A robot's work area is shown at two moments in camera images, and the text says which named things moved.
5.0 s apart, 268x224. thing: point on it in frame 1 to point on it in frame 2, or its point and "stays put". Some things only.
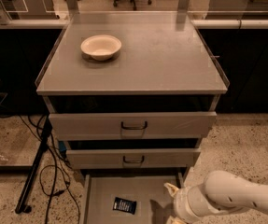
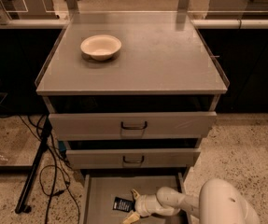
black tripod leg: [21, 206] stays put
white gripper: [182, 202] to [144, 204]
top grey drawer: [131, 125] stays put
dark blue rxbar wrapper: [126, 205] stays put
